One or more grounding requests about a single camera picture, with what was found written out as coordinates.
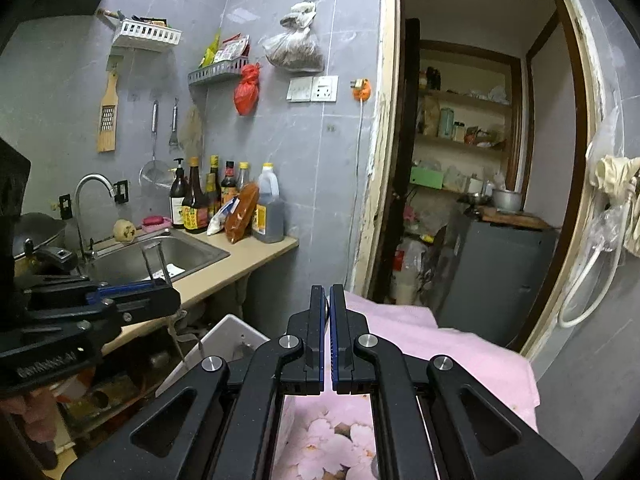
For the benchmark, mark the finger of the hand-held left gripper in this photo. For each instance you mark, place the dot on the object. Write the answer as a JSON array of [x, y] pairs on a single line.
[[150, 305], [120, 291]]

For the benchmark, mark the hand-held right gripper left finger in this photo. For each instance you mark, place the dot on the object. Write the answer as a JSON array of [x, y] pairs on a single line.
[[315, 340]]

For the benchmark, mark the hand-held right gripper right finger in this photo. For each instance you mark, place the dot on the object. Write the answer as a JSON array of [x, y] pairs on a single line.
[[334, 355]]

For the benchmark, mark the white perforated utensil holder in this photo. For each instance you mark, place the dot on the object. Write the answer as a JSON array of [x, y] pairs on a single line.
[[235, 332]]

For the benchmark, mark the person's left hand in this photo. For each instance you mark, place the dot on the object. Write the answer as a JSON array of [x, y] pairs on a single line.
[[40, 410]]

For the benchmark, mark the yellow sponge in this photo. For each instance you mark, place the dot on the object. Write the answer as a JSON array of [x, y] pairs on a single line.
[[124, 231]]

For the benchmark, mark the steel sink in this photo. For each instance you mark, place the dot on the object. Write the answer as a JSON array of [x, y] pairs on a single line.
[[185, 255]]

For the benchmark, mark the pink soap dish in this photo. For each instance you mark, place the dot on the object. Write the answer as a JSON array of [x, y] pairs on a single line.
[[156, 224]]

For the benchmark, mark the black wok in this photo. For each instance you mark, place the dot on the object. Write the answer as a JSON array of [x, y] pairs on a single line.
[[40, 232]]

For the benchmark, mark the metal faucet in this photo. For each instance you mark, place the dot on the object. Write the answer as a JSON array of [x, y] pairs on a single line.
[[80, 200]]

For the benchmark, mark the beige kitchen counter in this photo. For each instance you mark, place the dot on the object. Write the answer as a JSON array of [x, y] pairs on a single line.
[[250, 260]]

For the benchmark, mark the dark pump bottle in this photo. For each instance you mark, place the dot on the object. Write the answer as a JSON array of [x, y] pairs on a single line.
[[178, 205]]

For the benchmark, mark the yellow-label sauce bottle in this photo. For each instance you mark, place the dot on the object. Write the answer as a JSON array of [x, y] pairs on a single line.
[[195, 210]]

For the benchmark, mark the white packet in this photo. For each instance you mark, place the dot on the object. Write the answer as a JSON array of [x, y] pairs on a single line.
[[220, 217]]

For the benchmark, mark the pink floral towel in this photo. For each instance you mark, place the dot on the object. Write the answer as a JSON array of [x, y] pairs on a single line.
[[450, 360]]

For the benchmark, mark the metal strainer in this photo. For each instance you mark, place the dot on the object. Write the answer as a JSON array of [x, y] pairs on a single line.
[[155, 175]]

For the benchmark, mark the orange snack packet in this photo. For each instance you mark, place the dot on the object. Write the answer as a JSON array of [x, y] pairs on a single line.
[[241, 212]]

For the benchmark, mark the yellow-cap oil jug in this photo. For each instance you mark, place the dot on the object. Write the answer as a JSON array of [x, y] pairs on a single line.
[[270, 210]]

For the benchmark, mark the dark sauce bottle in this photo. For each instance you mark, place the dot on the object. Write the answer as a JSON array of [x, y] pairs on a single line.
[[213, 180]]

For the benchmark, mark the red-label sauce bottle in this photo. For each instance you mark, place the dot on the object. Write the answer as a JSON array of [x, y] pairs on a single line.
[[229, 182]]

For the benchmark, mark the yellow-cap clear bottle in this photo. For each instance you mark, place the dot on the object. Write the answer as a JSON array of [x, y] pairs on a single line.
[[243, 175]]

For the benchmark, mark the wooden grater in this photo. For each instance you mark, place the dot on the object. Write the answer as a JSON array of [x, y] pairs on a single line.
[[107, 120]]

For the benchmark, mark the metal peeler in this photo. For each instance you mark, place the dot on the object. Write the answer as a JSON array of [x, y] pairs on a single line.
[[174, 125]]

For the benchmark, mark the beige hanging scrubber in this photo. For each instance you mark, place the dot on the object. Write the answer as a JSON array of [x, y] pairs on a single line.
[[192, 130]]

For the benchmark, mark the grey cabinet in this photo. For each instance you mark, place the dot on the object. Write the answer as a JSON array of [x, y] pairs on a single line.
[[500, 275]]

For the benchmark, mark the green box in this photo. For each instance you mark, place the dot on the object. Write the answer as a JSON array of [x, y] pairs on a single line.
[[426, 178]]

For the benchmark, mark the small metal pot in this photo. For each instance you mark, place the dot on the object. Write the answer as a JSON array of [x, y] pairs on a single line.
[[479, 199]]

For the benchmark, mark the wooden board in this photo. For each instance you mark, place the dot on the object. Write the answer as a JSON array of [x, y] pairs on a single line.
[[515, 219]]

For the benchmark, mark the red plastic bag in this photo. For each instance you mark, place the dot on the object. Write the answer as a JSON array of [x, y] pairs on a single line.
[[247, 92]]

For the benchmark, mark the green canister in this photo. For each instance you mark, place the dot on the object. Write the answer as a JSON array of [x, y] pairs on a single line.
[[446, 122]]

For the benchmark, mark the orange plug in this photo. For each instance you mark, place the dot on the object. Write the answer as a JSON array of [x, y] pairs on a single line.
[[361, 90]]

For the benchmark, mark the yellow packet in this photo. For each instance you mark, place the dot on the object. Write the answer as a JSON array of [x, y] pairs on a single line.
[[211, 52]]

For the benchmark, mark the red packet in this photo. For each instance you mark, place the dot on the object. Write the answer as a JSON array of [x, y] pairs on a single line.
[[232, 50]]

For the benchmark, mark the wooden shelf unit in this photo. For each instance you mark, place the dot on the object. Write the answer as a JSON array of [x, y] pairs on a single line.
[[465, 97]]

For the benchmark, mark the clear bag of dried goods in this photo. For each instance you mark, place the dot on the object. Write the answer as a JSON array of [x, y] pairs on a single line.
[[295, 50]]

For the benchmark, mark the clear hanging plastic bag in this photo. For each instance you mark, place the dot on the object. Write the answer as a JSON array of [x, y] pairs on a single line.
[[607, 230]]

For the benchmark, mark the black wall hook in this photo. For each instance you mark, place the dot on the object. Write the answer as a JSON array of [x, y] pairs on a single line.
[[65, 205], [122, 191]]

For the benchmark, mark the wooden door frame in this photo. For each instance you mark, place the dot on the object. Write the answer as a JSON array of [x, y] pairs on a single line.
[[387, 135]]

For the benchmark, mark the grey wall rack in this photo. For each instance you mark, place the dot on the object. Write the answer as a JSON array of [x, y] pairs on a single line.
[[215, 74]]

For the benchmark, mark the white wall switch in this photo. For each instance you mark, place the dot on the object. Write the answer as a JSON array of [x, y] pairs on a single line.
[[299, 90]]

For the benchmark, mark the white wall socket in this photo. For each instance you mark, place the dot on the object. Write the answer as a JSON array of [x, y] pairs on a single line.
[[325, 89]]

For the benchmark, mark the white wall rack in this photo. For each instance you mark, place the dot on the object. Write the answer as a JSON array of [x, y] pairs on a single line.
[[147, 35]]

